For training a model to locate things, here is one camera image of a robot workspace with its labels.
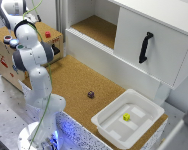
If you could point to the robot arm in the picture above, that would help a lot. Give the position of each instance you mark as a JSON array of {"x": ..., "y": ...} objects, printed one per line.
[{"x": 39, "y": 83}]

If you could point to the white cabinet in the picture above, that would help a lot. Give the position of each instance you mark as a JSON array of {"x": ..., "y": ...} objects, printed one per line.
[{"x": 94, "y": 56}]

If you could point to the purple block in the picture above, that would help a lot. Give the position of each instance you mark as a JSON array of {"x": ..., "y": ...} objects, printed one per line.
[{"x": 90, "y": 94}]

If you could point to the yellow block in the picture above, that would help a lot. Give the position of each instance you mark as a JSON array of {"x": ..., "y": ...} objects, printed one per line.
[{"x": 126, "y": 117}]

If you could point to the white plastic box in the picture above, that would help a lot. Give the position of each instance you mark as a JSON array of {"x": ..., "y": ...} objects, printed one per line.
[{"x": 110, "y": 128}]

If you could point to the white sliding door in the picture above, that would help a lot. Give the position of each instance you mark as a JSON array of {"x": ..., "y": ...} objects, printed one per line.
[{"x": 167, "y": 56}]

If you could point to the green button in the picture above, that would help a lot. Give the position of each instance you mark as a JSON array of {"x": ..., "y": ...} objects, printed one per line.
[{"x": 19, "y": 47}]

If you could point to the blue button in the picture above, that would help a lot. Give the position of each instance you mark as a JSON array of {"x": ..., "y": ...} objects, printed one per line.
[{"x": 14, "y": 42}]

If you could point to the wooden drawer box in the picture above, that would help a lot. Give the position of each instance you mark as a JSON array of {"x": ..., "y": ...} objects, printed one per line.
[{"x": 4, "y": 63}]

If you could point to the red button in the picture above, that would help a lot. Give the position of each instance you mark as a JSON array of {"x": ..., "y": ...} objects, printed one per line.
[{"x": 8, "y": 38}]

